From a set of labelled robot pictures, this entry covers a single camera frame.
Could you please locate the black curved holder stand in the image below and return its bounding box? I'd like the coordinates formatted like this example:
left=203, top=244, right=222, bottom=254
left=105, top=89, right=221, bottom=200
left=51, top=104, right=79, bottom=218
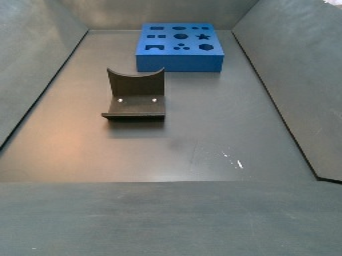
left=102, top=69, right=166, bottom=120

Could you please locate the blue shape sorter box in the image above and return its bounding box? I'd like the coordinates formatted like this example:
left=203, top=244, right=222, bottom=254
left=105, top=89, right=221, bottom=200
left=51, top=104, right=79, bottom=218
left=135, top=23, right=225, bottom=72

